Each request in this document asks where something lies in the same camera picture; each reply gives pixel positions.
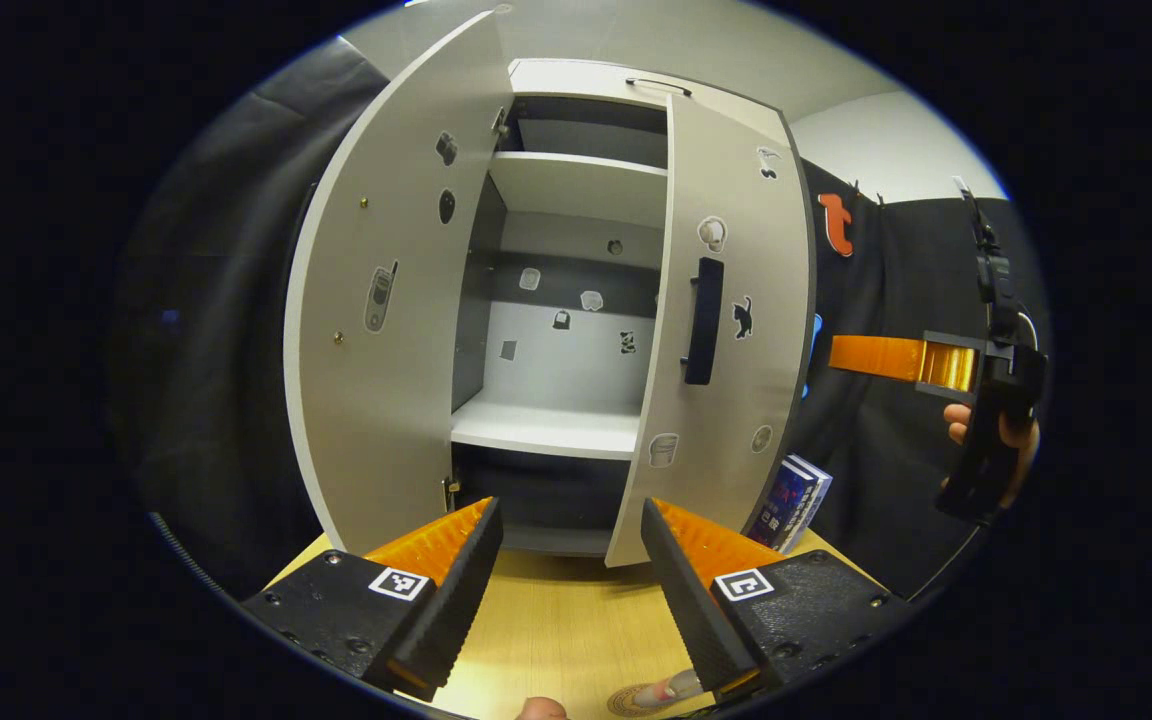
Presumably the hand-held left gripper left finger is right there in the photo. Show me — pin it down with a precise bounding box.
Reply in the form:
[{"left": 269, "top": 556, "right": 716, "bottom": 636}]
[{"left": 241, "top": 497, "right": 505, "bottom": 702}]

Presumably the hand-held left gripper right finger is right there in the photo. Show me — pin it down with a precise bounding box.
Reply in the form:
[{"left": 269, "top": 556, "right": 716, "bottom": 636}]
[{"left": 641, "top": 497, "right": 913, "bottom": 698}]

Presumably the clear plastic bottle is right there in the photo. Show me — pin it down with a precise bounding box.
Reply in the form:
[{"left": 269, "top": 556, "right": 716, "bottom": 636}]
[{"left": 633, "top": 668, "right": 705, "bottom": 707}]

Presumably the round brown coaster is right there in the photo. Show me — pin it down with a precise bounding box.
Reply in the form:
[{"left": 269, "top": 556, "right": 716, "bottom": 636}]
[{"left": 606, "top": 683, "right": 707, "bottom": 718}]

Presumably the white cabinet door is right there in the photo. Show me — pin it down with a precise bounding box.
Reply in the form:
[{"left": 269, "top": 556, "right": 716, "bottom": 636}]
[
  {"left": 604, "top": 92, "right": 817, "bottom": 569},
  {"left": 283, "top": 8, "right": 515, "bottom": 556}
]

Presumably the white and grey cabinet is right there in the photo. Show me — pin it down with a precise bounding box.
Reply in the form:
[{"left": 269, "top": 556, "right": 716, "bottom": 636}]
[{"left": 449, "top": 58, "right": 817, "bottom": 559}]

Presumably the white cabinet shelf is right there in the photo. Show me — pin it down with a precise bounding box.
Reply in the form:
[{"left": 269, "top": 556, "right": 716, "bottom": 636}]
[{"left": 488, "top": 152, "right": 669, "bottom": 229}]

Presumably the white cabinet drawer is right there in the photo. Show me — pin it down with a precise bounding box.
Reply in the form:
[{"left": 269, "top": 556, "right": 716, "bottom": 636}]
[{"left": 508, "top": 58, "right": 789, "bottom": 146}]

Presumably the dark blue book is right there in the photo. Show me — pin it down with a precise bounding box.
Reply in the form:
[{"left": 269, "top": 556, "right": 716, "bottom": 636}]
[
  {"left": 786, "top": 458, "right": 823, "bottom": 553},
  {"left": 746, "top": 455, "right": 809, "bottom": 549},
  {"left": 798, "top": 462, "right": 833, "bottom": 541}
]

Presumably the black door handle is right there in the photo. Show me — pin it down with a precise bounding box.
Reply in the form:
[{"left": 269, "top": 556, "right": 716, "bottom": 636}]
[{"left": 681, "top": 257, "right": 725, "bottom": 387}]

